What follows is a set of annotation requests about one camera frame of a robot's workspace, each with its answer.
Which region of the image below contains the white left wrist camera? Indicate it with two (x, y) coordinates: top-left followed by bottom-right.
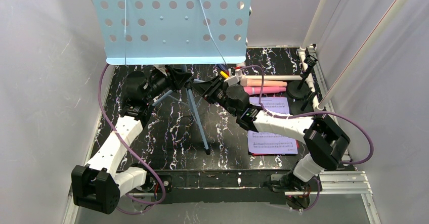
(154, 65), (167, 76)

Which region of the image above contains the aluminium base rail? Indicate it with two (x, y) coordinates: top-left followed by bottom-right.
(62, 44), (382, 224)

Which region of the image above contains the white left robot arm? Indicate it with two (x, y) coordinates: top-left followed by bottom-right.
(71, 65), (192, 214)

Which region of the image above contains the light blue music stand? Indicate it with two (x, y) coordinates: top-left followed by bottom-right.
(88, 0), (254, 155)

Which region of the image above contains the black round microphone stand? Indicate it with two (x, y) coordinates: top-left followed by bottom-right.
(289, 91), (316, 115)

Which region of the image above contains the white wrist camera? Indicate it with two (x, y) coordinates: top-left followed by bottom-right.
(225, 67), (246, 86)
(154, 65), (167, 76)

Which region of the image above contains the white PVC pipe frame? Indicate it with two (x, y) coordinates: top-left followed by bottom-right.
(264, 0), (332, 111)

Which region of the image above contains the white diagonal pole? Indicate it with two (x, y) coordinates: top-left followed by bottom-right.
(318, 0), (408, 109)

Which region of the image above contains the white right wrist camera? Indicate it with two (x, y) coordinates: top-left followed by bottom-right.
(225, 67), (246, 86)

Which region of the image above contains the pink toy microphone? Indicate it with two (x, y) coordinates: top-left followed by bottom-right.
(244, 86), (286, 95)

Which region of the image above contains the lavender sheet music page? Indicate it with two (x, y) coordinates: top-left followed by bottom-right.
(247, 96), (299, 155)

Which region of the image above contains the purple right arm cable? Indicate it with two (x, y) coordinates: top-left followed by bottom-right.
(240, 65), (375, 212)

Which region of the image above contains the beige toy microphone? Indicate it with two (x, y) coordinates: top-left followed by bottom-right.
(240, 79), (287, 87)

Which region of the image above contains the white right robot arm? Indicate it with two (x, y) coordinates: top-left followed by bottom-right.
(190, 76), (350, 192)

